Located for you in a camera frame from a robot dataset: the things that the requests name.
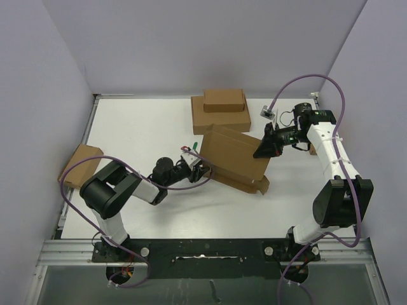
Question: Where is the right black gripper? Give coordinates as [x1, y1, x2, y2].
[253, 122, 308, 159]

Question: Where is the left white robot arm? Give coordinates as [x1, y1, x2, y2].
[79, 154, 210, 261]

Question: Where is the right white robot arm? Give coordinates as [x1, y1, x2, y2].
[253, 103, 374, 260]

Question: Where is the large closed cardboard box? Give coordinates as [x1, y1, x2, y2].
[191, 96, 251, 135]

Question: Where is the small closed cardboard box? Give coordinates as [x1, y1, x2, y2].
[203, 89, 245, 113]

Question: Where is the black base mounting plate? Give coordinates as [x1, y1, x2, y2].
[92, 237, 321, 284]

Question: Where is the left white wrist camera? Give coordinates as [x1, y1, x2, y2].
[181, 146, 201, 170]

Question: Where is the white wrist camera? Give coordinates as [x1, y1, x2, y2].
[181, 146, 201, 170]
[260, 105, 278, 127]

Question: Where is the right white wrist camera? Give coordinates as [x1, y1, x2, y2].
[260, 105, 278, 127]

